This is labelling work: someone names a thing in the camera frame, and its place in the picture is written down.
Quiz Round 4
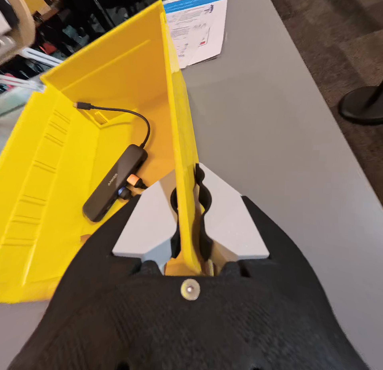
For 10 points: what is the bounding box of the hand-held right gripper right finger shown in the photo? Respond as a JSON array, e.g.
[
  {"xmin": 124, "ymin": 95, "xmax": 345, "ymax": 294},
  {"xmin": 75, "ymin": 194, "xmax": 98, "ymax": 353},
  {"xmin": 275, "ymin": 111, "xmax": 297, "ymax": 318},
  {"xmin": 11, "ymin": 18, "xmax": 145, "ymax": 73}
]
[{"xmin": 194, "ymin": 163, "xmax": 270, "ymax": 271}]

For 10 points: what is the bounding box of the orange plug USB cable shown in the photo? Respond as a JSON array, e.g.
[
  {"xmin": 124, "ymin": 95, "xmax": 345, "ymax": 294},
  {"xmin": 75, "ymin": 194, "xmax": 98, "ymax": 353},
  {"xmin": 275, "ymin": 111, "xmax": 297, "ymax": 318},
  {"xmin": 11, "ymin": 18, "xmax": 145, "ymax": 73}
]
[{"xmin": 126, "ymin": 174, "xmax": 148, "ymax": 190}]

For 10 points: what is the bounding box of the slim dark grey USB hub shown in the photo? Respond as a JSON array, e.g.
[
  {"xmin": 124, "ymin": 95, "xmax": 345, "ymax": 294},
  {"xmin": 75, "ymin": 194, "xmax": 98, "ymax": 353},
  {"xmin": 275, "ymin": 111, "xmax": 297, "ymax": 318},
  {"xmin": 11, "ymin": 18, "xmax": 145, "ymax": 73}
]
[{"xmin": 82, "ymin": 144, "xmax": 148, "ymax": 222}]

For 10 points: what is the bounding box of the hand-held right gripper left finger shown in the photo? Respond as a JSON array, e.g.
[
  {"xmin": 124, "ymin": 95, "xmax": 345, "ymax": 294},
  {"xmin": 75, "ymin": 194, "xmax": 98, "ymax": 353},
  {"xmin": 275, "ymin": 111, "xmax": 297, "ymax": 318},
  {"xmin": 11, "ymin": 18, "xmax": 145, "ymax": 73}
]
[{"xmin": 112, "ymin": 171, "xmax": 180, "ymax": 272}]

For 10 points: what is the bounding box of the black support pole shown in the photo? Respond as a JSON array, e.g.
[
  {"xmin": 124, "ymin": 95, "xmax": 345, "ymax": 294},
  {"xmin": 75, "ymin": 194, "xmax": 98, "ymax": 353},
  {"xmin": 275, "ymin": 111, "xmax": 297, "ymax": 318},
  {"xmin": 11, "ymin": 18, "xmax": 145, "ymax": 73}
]
[{"xmin": 338, "ymin": 81, "xmax": 383, "ymax": 126}]

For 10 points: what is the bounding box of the yellow plastic bin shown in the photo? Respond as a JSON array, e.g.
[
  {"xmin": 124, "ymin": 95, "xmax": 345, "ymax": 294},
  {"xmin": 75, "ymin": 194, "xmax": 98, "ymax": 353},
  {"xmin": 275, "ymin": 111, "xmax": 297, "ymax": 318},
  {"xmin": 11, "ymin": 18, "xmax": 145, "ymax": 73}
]
[{"xmin": 0, "ymin": 0, "xmax": 207, "ymax": 304}]

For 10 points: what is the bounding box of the blue-bordered paper sheet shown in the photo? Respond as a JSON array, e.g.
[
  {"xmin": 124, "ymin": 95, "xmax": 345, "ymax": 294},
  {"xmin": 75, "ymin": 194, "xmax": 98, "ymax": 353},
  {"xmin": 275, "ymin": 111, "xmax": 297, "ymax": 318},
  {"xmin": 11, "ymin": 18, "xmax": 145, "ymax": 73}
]
[{"xmin": 163, "ymin": 0, "xmax": 233, "ymax": 69}]

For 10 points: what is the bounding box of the document stand with instruction sheet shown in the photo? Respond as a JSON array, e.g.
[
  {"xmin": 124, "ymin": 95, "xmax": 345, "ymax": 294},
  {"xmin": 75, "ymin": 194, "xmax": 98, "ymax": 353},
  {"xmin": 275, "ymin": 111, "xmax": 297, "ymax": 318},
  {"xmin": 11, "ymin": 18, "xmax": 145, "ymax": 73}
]
[{"xmin": 0, "ymin": 0, "xmax": 64, "ymax": 89}]

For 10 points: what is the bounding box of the grey desk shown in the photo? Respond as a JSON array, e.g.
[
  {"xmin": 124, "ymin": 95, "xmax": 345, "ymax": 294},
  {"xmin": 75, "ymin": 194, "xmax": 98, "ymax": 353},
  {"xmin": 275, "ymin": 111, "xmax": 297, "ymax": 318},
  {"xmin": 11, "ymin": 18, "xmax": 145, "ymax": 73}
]
[{"xmin": 0, "ymin": 0, "xmax": 383, "ymax": 370}]

